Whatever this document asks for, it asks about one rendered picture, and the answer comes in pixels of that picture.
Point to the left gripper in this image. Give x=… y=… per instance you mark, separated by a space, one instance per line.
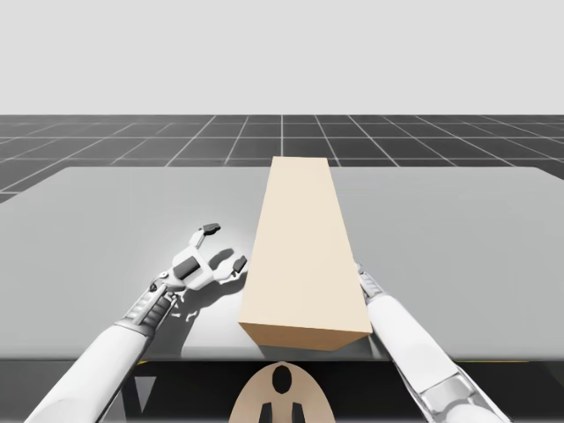
x=190 y=269

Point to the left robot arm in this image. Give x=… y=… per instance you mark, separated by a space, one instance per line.
x=106 y=352

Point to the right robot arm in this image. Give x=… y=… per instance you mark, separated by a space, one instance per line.
x=418 y=348

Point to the tall board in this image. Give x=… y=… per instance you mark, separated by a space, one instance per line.
x=304 y=255

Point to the tan robot part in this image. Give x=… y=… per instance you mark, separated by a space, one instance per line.
x=282 y=396

